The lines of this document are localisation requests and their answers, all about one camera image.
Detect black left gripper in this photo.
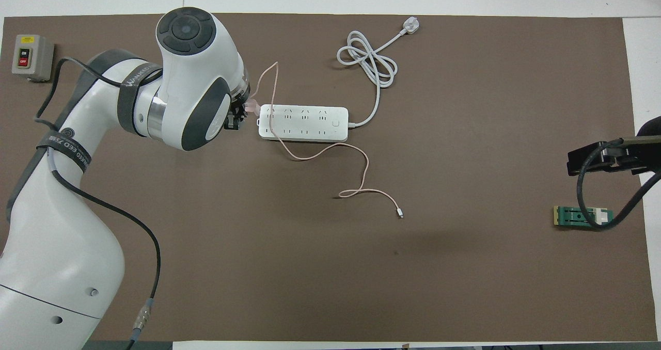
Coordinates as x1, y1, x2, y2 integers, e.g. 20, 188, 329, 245
224, 96, 252, 132

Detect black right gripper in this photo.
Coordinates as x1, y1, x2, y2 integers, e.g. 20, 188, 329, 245
567, 136, 661, 177

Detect pink charging cable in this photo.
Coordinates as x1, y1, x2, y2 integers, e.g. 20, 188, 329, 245
252, 62, 405, 219

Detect white power strip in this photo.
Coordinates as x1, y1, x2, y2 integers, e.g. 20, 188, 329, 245
257, 104, 350, 142

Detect brown table mat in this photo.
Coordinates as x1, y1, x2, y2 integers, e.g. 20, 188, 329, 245
0, 13, 656, 343

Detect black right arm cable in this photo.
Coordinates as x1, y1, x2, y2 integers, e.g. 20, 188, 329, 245
576, 138, 661, 230

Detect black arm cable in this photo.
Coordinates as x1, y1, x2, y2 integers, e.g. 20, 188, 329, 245
35, 56, 162, 350
576, 138, 661, 230

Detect green knife switch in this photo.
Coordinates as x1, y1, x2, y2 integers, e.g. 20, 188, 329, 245
553, 205, 614, 228

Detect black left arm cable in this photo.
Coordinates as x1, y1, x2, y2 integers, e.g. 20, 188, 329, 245
35, 56, 162, 350

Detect white power strip cord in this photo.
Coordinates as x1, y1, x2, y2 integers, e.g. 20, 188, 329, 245
337, 17, 420, 130

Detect grey on-off switch box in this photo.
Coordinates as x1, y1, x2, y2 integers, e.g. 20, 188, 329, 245
11, 34, 55, 82

